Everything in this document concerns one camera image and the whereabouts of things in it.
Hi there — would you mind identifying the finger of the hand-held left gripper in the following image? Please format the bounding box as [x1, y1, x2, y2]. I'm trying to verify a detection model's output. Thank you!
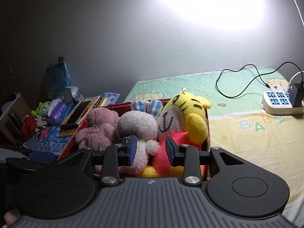
[6, 151, 57, 172]

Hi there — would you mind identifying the white rabbit plush toy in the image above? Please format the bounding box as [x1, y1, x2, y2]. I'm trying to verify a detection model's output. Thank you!
[115, 99, 163, 174]

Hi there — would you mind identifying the blue patterned cloth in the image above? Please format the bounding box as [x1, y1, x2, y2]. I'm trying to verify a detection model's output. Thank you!
[23, 125, 73, 155]

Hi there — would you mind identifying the white cable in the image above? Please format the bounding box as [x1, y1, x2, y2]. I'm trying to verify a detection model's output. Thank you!
[286, 0, 304, 88]

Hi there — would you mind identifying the red cloth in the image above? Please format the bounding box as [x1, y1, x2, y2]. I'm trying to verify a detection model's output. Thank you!
[21, 116, 38, 139]

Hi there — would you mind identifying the black cylinder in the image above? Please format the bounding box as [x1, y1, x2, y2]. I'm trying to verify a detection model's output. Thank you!
[8, 110, 20, 129]

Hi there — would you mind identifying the red cardboard box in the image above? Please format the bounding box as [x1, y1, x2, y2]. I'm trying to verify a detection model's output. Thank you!
[56, 98, 212, 181]

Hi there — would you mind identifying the white power strip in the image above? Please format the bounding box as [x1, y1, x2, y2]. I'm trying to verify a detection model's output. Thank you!
[261, 91, 304, 115]

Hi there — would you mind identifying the black phone on stand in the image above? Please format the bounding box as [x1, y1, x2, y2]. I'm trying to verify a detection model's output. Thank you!
[62, 88, 79, 105]

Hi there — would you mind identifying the brown cardboard box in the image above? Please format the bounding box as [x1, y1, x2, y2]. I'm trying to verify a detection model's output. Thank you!
[0, 95, 32, 139]

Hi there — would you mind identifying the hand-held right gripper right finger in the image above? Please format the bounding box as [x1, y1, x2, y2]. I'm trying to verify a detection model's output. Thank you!
[165, 136, 245, 187]

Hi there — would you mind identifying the black cable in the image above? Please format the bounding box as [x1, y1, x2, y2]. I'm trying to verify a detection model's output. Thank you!
[215, 62, 304, 99]

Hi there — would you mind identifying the blue white packet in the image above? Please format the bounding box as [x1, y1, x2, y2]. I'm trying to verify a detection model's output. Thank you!
[101, 92, 120, 105]

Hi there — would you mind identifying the pink plush toy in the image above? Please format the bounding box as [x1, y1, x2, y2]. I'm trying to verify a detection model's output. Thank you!
[75, 107, 120, 152]

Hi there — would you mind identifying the yellow edged book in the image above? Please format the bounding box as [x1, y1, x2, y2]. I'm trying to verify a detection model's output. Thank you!
[59, 95, 101, 139]

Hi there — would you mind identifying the yellow tiger plush toy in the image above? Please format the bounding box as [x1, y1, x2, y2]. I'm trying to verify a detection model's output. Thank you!
[142, 92, 212, 179]

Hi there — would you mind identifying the purple tissue pack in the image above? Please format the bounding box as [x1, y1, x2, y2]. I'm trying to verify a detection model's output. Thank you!
[47, 99, 72, 125]

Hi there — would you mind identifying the small green alien toy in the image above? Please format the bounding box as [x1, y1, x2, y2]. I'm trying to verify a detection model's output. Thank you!
[32, 101, 52, 118]

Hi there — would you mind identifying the blue bag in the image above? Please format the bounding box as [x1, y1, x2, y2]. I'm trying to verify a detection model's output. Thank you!
[45, 56, 72, 96]

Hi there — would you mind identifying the black charger adapter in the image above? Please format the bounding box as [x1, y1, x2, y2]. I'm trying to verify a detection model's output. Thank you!
[290, 83, 304, 108]

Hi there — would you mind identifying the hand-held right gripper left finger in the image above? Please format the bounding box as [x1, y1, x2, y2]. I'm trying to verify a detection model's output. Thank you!
[55, 135, 138, 187]

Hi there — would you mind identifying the clear plastic bag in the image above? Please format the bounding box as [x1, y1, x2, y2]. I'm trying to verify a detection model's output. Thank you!
[70, 85, 85, 100]

